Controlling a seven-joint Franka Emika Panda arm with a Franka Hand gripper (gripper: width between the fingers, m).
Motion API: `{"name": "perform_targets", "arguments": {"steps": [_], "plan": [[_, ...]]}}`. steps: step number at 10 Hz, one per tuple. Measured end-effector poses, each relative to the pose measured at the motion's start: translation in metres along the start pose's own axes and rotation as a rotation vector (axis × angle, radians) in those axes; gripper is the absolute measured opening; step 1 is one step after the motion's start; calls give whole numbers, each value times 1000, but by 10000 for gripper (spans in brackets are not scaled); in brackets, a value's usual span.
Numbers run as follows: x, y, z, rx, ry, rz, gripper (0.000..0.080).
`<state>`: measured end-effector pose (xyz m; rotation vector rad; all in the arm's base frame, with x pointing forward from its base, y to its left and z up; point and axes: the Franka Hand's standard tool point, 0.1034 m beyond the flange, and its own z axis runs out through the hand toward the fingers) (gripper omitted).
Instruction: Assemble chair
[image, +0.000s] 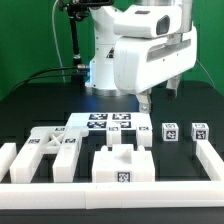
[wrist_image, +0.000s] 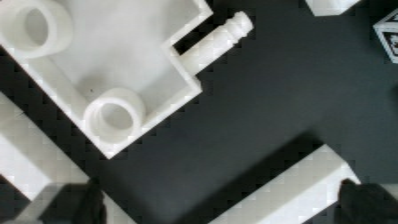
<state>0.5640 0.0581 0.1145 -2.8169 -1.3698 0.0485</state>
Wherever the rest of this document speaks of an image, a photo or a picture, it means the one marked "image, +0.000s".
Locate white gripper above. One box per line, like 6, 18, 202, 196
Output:
114, 27, 197, 114

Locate white chair seat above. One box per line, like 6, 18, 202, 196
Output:
92, 144, 155, 183

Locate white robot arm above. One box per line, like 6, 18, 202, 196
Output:
86, 0, 197, 113

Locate white tagged cube nut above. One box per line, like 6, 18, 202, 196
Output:
191, 123, 209, 141
162, 123, 179, 141

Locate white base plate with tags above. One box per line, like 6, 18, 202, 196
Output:
66, 112, 152, 131

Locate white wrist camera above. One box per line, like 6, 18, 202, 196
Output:
114, 5, 182, 39

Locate black cables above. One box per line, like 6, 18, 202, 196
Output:
8, 63, 91, 96

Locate white right fence wall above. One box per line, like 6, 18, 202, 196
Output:
196, 140, 224, 181

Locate white fence wall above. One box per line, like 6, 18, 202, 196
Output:
196, 140, 224, 181
0, 181, 224, 210
0, 143, 17, 182

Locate white chair back frame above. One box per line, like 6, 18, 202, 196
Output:
10, 126, 89, 184

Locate white front fence wall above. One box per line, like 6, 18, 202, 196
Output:
0, 181, 224, 210

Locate black camera stand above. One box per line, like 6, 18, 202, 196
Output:
58, 0, 114, 66

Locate white thin cable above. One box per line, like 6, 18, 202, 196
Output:
51, 0, 67, 84

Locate white left fence wall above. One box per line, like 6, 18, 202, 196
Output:
0, 143, 17, 182

